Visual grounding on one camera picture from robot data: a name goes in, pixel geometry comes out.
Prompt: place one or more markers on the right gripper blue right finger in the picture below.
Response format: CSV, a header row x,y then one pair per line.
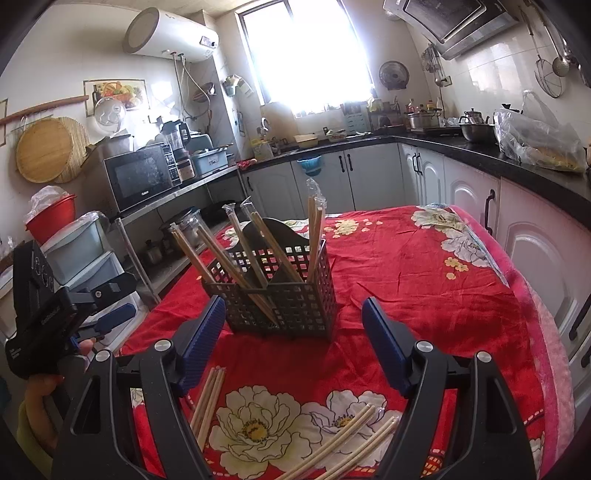
x,y
392,342

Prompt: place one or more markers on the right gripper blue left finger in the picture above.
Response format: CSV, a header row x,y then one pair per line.
x,y
195,342

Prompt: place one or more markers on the black plastic utensil basket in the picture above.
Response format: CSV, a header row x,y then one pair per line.
x,y
301,308

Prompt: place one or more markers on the wooden chopsticks pair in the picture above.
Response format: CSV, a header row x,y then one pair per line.
x,y
316,219

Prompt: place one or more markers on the white lower kitchen cabinets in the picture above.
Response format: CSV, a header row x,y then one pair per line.
x,y
547,245

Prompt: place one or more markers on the person's left hand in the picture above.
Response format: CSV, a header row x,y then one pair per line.
x,y
36,433

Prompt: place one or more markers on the grey plastic drawer unit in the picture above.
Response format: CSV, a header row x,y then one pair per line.
x,y
80,256

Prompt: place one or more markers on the red floral tablecloth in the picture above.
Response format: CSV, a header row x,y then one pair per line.
x,y
435,270

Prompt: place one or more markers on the red plastic basin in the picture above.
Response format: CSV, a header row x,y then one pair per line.
x,y
52,219

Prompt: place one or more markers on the stainless steel pot on shelf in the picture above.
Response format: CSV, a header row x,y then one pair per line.
x,y
185,221

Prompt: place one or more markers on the black microwave oven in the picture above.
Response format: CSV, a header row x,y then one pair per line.
x,y
136,177

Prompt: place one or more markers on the round bamboo cutting board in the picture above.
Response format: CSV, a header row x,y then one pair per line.
x,y
52,150

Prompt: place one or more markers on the blue plastic bin on shelf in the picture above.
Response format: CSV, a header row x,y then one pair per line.
x,y
208,162

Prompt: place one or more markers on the blue bag on cabinet door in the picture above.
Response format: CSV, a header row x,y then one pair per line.
x,y
311,166

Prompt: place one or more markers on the blender with black base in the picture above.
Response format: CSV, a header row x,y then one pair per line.
x,y
177,135

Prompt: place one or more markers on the small white desk fan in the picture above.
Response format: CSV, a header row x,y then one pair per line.
x,y
109,114

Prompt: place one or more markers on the steel bowl on counter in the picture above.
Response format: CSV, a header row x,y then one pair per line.
x,y
476,128

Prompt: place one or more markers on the clear plastic bag on counter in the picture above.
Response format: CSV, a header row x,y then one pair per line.
x,y
534,136

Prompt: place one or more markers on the white water heater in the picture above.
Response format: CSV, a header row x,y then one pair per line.
x,y
157,33

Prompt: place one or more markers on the black range hood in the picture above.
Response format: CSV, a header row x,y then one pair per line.
x,y
453,26

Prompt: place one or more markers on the hanging steel ladle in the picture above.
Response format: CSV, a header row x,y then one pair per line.
x,y
560,65

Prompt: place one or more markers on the fruit picture on wall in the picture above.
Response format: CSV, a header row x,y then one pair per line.
x,y
132,93

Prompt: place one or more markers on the wall mounted round fan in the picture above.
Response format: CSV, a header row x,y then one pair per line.
x,y
394,75

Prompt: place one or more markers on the hanging wire skimmer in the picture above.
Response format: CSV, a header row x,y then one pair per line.
x,y
548,81

